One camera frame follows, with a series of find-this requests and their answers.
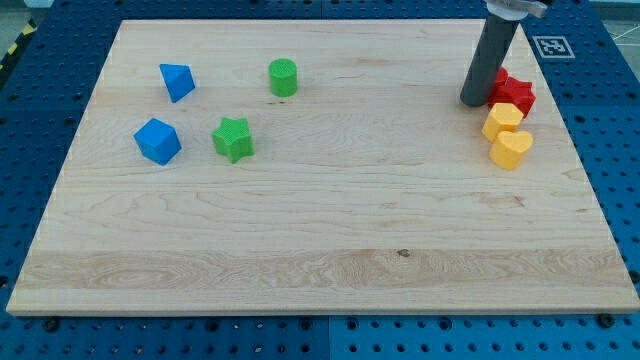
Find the wooden board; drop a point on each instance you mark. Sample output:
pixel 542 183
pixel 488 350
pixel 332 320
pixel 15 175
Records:
pixel 370 191

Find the green star block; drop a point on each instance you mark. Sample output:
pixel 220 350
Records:
pixel 233 139

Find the green cylinder block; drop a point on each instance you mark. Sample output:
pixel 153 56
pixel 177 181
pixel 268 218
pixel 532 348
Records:
pixel 283 77

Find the blue cube block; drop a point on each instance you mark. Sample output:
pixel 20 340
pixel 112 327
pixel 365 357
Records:
pixel 158 141

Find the blue triangular prism block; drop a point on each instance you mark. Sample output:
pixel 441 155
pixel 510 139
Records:
pixel 178 80

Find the yellow heart block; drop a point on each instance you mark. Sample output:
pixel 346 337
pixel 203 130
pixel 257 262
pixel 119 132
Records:
pixel 509 149

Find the yellow pentagon block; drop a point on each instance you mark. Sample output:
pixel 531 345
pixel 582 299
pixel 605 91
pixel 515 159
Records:
pixel 501 117

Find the red star block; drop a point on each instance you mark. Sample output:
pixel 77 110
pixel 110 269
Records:
pixel 513 91

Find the red block behind rod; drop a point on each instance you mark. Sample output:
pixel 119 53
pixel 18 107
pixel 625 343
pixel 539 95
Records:
pixel 501 77

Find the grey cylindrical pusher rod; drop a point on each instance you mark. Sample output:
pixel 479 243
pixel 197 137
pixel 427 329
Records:
pixel 493 45

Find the white fiducial marker tag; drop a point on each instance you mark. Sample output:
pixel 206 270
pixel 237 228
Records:
pixel 553 47

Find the black yellow hazard tape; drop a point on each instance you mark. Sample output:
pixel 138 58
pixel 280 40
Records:
pixel 17 48

